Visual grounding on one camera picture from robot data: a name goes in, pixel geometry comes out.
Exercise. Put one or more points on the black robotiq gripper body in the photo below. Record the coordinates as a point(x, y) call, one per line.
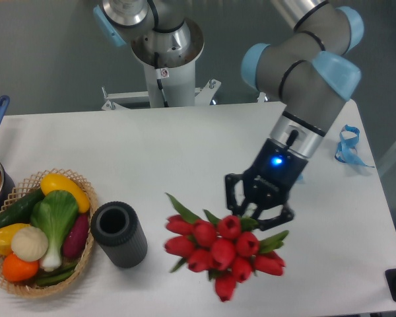
point(268, 181)

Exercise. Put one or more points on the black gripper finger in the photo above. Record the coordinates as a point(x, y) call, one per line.
point(231, 180)
point(285, 215)

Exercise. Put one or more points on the red tulip bouquet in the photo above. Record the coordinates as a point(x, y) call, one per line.
point(226, 249)

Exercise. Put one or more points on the dark grey ribbed vase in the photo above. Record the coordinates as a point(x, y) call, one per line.
point(115, 226)

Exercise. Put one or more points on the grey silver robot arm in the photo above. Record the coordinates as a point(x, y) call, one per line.
point(308, 73)

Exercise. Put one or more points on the crumpled blue tape ribbon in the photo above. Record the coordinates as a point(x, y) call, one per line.
point(346, 151)

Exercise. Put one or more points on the purple sweet potato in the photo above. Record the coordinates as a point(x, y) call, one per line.
point(76, 239)

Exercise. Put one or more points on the green bok choy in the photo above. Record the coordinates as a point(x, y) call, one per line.
point(55, 216)

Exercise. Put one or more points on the yellow squash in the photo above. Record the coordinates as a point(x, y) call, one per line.
point(53, 181)

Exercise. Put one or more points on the green bean pods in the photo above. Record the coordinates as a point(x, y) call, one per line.
point(55, 277)

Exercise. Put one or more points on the cream white garlic bulb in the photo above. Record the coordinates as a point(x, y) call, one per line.
point(29, 244)

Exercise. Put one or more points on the dark green cucumber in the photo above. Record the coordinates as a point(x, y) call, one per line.
point(21, 210)

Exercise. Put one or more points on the orange fruit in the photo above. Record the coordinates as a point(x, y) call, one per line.
point(15, 269)

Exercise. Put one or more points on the yellow bell pepper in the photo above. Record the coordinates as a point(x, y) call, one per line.
point(6, 236)

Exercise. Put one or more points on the woven wicker basket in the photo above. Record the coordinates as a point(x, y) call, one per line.
point(30, 290)

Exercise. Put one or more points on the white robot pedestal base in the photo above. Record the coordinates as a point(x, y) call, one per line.
point(168, 61)

